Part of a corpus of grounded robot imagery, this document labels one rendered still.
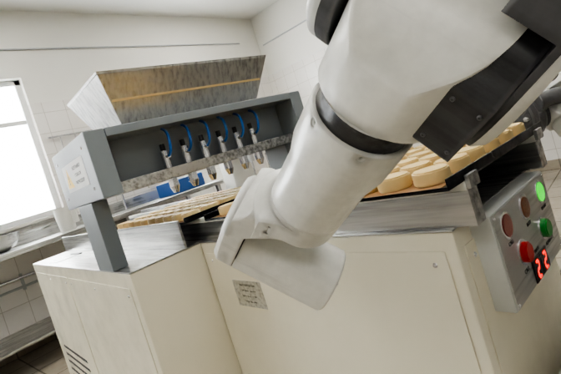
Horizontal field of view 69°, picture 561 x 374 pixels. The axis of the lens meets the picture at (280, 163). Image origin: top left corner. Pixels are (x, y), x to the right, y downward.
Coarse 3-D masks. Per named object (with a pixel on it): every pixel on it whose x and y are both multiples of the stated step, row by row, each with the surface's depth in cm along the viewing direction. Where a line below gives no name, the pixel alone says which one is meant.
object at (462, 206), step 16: (464, 176) 51; (448, 192) 53; (464, 192) 52; (368, 208) 64; (384, 208) 62; (400, 208) 60; (416, 208) 58; (432, 208) 56; (448, 208) 54; (464, 208) 52; (480, 208) 53; (192, 224) 108; (208, 224) 101; (352, 224) 67; (368, 224) 65; (384, 224) 62; (400, 224) 60; (416, 224) 58; (432, 224) 56; (448, 224) 55; (464, 224) 53; (192, 240) 110
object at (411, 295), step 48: (480, 192) 68; (336, 240) 69; (384, 240) 62; (432, 240) 56; (240, 288) 96; (336, 288) 72; (384, 288) 64; (432, 288) 58; (480, 288) 55; (240, 336) 102; (288, 336) 87; (336, 336) 75; (384, 336) 67; (432, 336) 60; (480, 336) 54; (528, 336) 62
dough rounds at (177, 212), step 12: (216, 192) 154; (228, 192) 134; (180, 204) 151; (192, 204) 132; (204, 204) 117; (216, 204) 111; (144, 216) 144; (156, 216) 126; (168, 216) 114; (180, 216) 110; (120, 228) 144
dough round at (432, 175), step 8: (424, 168) 57; (432, 168) 55; (440, 168) 53; (448, 168) 54; (416, 176) 54; (424, 176) 53; (432, 176) 53; (440, 176) 53; (448, 176) 53; (416, 184) 55; (424, 184) 54; (432, 184) 53
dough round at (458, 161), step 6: (456, 156) 59; (462, 156) 57; (468, 156) 57; (438, 162) 58; (444, 162) 58; (450, 162) 57; (456, 162) 57; (462, 162) 57; (468, 162) 57; (450, 168) 57; (456, 168) 57; (462, 168) 57
